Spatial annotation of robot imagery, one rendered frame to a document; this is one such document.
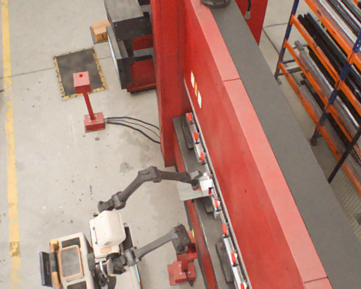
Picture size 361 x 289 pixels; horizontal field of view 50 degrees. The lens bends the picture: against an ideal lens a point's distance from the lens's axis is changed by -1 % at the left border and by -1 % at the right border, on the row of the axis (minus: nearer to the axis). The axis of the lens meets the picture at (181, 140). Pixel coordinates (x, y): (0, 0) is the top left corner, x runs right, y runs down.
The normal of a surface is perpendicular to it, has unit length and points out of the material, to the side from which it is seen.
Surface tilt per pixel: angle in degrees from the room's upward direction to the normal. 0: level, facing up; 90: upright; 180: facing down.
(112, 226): 42
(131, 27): 90
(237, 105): 0
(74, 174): 0
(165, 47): 90
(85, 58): 0
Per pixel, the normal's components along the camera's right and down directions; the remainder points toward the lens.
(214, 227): 0.00, -0.58
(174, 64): 0.22, 0.79
